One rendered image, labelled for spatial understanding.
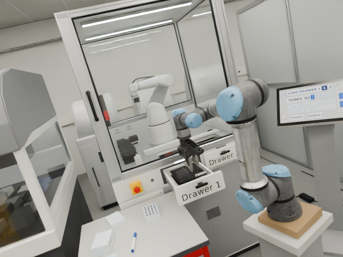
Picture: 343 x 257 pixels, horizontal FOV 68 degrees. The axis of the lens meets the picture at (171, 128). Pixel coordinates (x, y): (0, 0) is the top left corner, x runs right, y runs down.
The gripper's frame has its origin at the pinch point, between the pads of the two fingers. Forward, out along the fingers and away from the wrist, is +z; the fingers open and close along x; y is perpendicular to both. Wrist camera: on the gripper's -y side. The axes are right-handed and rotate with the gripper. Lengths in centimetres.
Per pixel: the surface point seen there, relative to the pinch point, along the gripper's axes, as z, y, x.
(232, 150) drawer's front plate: 8.8, 11.6, -44.8
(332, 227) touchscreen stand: 91, -25, -96
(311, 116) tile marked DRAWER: -2, -24, -88
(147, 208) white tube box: 17.9, 21.3, 26.1
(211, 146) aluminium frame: 1.3, 18.7, -32.4
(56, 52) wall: -127, 359, -48
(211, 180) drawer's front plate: 7.9, -6.7, -3.5
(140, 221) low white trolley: 21.3, 18.5, 33.6
